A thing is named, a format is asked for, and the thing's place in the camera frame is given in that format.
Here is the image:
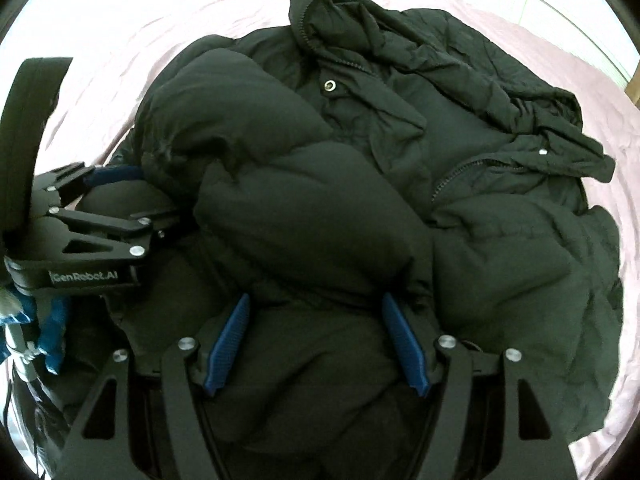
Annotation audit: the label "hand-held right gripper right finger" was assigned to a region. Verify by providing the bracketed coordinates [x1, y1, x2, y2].
[381, 292, 576, 480]

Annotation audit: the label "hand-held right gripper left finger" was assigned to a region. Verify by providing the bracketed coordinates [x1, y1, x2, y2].
[47, 292, 251, 480]

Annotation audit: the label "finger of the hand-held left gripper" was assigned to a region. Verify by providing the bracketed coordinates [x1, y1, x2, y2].
[30, 204, 182, 271]
[32, 162, 147, 208]

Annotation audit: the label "black puffer jacket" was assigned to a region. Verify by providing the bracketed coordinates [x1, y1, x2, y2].
[10, 0, 626, 480]

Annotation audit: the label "blue patterned cloth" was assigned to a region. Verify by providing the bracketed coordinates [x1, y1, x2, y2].
[0, 290, 71, 376]

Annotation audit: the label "pink bed sheet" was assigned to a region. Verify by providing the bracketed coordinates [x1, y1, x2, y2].
[0, 0, 640, 480]

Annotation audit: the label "brown wooden furniture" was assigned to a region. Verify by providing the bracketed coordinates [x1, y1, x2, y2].
[625, 60, 640, 111]

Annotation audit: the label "white louvered closet doors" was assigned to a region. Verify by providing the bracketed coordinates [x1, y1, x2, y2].
[450, 0, 633, 86]

